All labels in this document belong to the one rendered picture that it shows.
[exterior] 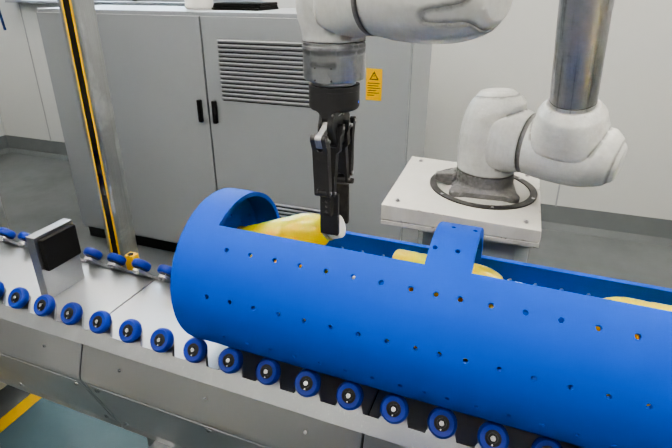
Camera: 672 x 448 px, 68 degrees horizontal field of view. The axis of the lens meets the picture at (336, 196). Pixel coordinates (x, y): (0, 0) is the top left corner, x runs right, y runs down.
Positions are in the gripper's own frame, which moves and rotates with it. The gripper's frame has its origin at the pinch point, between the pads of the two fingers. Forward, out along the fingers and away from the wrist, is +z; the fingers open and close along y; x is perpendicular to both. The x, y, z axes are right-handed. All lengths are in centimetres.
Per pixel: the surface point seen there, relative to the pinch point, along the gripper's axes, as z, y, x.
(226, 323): 16.4, 13.8, -13.3
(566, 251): 125, -245, 62
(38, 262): 22, 4, -67
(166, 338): 27.0, 10.0, -29.8
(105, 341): 31, 11, -45
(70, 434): 124, -24, -118
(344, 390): 27.2, 10.1, 5.4
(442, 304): 6.4, 10.8, 19.7
